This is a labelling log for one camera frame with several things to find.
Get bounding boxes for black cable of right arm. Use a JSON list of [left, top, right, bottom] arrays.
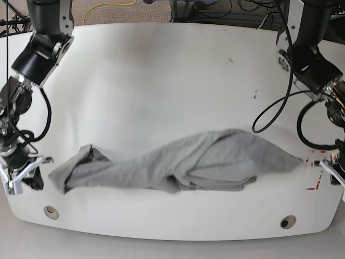
[[4, 0, 52, 144]]

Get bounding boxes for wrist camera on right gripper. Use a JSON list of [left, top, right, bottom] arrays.
[[3, 181, 23, 195]]

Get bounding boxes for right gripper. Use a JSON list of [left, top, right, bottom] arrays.
[[1, 154, 54, 189]]

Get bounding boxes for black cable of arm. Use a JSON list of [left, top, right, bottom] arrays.
[[252, 0, 342, 151], [4, 0, 52, 144]]

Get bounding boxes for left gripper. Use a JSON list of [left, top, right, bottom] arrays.
[[312, 153, 344, 202]]

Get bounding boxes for right table cable grommet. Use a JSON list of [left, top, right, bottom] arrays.
[[280, 215, 296, 229]]

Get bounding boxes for yellow cable on floor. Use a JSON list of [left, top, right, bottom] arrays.
[[82, 0, 137, 26]]

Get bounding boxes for red tape rectangle marking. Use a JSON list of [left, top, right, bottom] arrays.
[[302, 149, 329, 190]]

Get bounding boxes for left table cable grommet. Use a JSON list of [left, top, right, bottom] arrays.
[[44, 206, 59, 220]]

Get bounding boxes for black tripod legs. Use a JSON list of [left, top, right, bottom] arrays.
[[1, 1, 31, 38]]

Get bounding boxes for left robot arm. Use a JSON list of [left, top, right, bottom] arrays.
[[276, 1, 344, 186]]

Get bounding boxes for white cable on floor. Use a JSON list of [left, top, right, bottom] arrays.
[[257, 15, 270, 30]]

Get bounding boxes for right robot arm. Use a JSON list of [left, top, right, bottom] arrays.
[[1, 1, 74, 195]]

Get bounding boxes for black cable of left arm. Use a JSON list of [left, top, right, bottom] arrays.
[[252, 0, 342, 151]]

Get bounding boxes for grey T-shirt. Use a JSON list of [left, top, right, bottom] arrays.
[[49, 129, 303, 194]]

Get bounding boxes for table cable grommet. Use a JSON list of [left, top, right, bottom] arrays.
[[280, 215, 296, 229], [44, 206, 59, 220]]

